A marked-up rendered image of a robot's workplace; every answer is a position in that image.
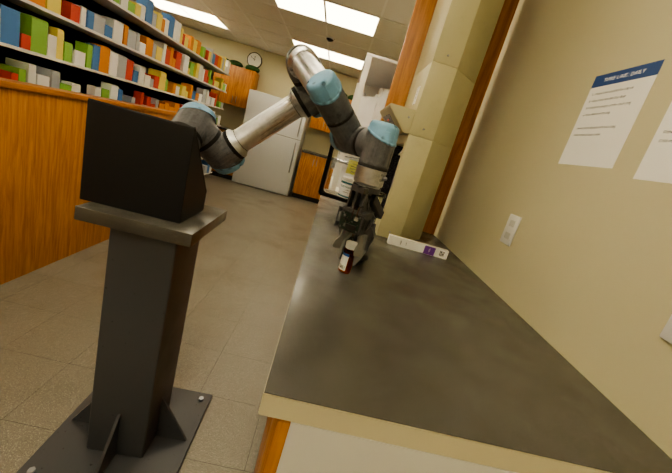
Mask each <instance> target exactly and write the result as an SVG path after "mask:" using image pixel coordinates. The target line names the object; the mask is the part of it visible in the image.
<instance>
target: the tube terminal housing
mask: <svg viewBox="0 0 672 473"><path fill-rule="evenodd" d="M420 85H421V87H420V90H419V93H418V96H417V99H416V103H415V104H414V105H412V103H413V100H414V97H415V94H416V91H417V88H418V87H419V86H420ZM474 85H475V84H474V83H473V82H472V81H470V80H469V79H468V78H467V77H466V76H465V75H464V74H463V73H462V72H461V71H460V70H458V69H457V68H454V67H451V66H448V65H444V64H441V63H438V62H435V61H432V62H431V63H429V64H428V65H427V66H426V67H425V68H424V69H422V70H421V71H420V72H419V73H418V74H416V75H415V76H414V77H413V81H412V84H411V87H410V90H409V94H408V97H407V100H406V103H405V106H404V107H406V108H410V109H413V110H416V113H415V116H414V119H413V122H412V125H411V128H410V132H409V133H408V134H403V135H399V136H398V139H397V143H396V144H397V145H398V146H401V147H403V150H402V153H401V156H400V159H399V162H398V165H397V168H396V171H395V173H396V175H395V178H394V181H393V184H392V187H391V188H390V190H389V193H388V196H387V199H386V203H385V206H384V209H383V211H384V214H383V216H382V218H381V219H378V218H377V219H376V222H375V224H376V227H375V233H376V235H379V236H382V237H386V238H388V236H389V234H393V235H396V236H400V237H403V238H407V239H411V240H420V237H421V234H422V231H423V228H424V226H425V223H426V220H427V217H428V214H429V212H430V209H431V206H432V203H433V200H434V198H435V195H436V192H437V189H438V186H439V184H440V181H441V178H442V175H443V172H444V170H445V167H446V164H447V161H448V158H449V156H450V153H451V150H452V147H453V144H454V142H455V139H456V136H457V133H458V130H459V128H460V125H461V122H462V119H463V116H464V113H465V111H466V108H467V105H468V102H469V99H470V97H471V94H472V91H473V88H474Z"/></svg>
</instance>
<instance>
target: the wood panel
mask: <svg viewBox="0 0 672 473"><path fill-rule="evenodd" d="M437 1H438V0H416V2H415V6H414V9H413V13H412V16H411V19H410V23H409V26H408V29H407V33H406V36H405V39H404V43H403V46H402V50H401V53H400V56H399V60H398V63H397V66H396V70H395V73H394V76H393V80H392V83H391V86H390V90H389V93H388V97H387V100H386V103H385V107H386V106H387V105H389V104H390V103H393V104H396V105H400V106H403V107H404V106H405V103H406V100H407V97H408V94H409V90H410V87H411V84H412V81H413V77H414V74H415V71H416V68H417V65H418V61H419V58H420V55H421V52H422V49H423V45H424V42H425V39H426V36H427V33H428V29H429V26H430V23H431V20H432V17H433V13H434V10H435V7H436V4H437ZM518 3H519V0H505V1H504V4H503V7H502V10H501V13H500V15H499V18H498V21H497V24H496V27H495V29H494V32H493V35H492V38H491V41H490V43H489V46H488V49H487V52H486V55H485V57H484V60H483V63H482V66H481V69H480V71H479V74H478V77H477V80H476V83H475V85H474V88H473V91H472V94H471V97H470V99H469V102H468V105H467V108H466V111H465V113H464V116H463V119H462V122H461V125H460V128H459V130H458V133H457V136H456V139H455V142H454V144H453V147H452V150H451V153H450V156H449V158H448V161H447V164H446V167H445V170H444V172H443V175H442V178H441V181H440V184H439V186H438V189H437V192H436V195H435V198H434V200H433V203H432V206H431V209H430V212H429V214H428V217H427V220H426V223H425V226H424V228H423V232H426V233H430V234H434V232H435V229H436V227H437V224H438V221H439V218H440V216H441V213H442V210H443V208H444V205H445V202H446V199H447V197H448V194H449V191H450V188H451V186H452V183H453V180H454V178H455V175H456V172H457V169H458V167H459V164H460V161H461V158H462V156H463V153H464V150H465V148H466V145H467V142H468V139H469V137H470V134H471V131H472V128H473V126H474V123H475V120H476V118H477V115H478V112H479V109H480V107H481V104H482V101H483V98H484V96H485V93H486V90H487V88H488V85H489V82H490V79H491V77H492V74H493V71H494V68H495V66H496V63H497V60H498V58H499V55H500V52H501V49H502V47H503V44H504V41H505V38H506V36H507V33H508V30H509V28H510V25H511V22H512V19H513V17H514V14H515V11H516V8H517V6H518ZM385 107H384V108H385Z"/></svg>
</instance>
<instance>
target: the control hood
mask: <svg viewBox="0 0 672 473"><path fill-rule="evenodd" d="M415 113H416V110H413V109H410V108H406V107H403V106H400V105H396V104H393V103H390V104H389V105H387V106H386V107H385V108H383V109H382V110H380V114H381V116H382V118H383V117H385V116H386V115H388V114H390V116H391V118H392V120H393V122H394V124H395V125H396V126H397V127H398V128H399V135H403V134H408V133H409V132H410V128H411V125H412V122H413V119H414V116H415ZM383 120H384V118H383ZM384 122H385V120H384Z"/></svg>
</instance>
